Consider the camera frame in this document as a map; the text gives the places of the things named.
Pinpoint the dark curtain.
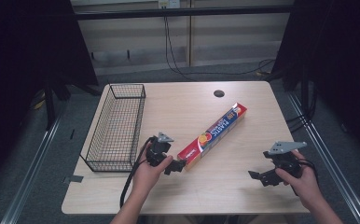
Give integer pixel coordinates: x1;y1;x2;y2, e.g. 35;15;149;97
270;0;360;162

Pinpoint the person's left hand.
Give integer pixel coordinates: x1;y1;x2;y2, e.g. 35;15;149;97
132;151;173;196

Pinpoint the person's right hand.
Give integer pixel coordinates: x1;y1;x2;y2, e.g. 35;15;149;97
274;149;321;211

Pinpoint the black stand leg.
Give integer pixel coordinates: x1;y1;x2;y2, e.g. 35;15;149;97
43;82;74;132

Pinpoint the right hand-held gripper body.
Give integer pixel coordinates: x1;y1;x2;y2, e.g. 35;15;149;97
263;141;308;180

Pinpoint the metal floor rail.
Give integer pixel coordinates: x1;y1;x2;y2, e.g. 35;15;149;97
286;91;360;224
0;102;69;224

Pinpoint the grey tape piece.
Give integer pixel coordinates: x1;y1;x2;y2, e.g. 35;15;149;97
62;175;85;185

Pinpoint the red and blue plastic wrap box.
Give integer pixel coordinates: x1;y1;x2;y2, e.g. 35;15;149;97
176;102;248;172

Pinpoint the white wall outlet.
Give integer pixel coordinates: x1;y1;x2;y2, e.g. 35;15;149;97
157;0;182;9

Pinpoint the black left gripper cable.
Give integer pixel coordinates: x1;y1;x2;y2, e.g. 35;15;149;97
119;135;155;209

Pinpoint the black wire basket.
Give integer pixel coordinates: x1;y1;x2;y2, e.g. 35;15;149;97
79;83;147;174

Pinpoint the black hanging wall cable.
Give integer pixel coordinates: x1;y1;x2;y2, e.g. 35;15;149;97
163;15;277;82

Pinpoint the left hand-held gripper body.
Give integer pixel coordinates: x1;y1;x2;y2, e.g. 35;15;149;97
145;132;174;167

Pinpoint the black horizontal bar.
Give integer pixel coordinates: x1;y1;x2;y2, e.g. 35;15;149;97
74;5;294;21

